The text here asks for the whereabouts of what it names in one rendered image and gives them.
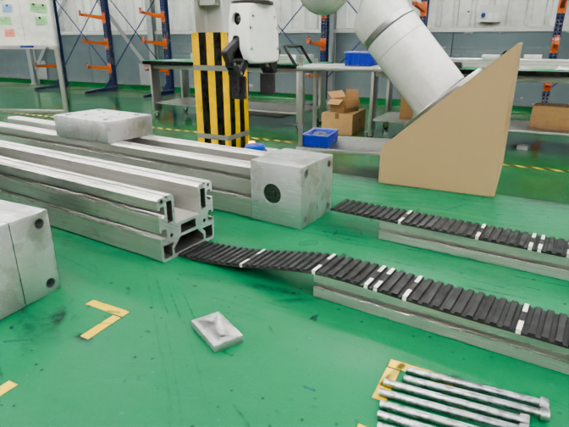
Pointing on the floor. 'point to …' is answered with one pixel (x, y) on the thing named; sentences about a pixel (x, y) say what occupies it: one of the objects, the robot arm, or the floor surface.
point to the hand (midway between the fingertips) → (253, 91)
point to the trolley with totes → (350, 145)
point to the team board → (31, 36)
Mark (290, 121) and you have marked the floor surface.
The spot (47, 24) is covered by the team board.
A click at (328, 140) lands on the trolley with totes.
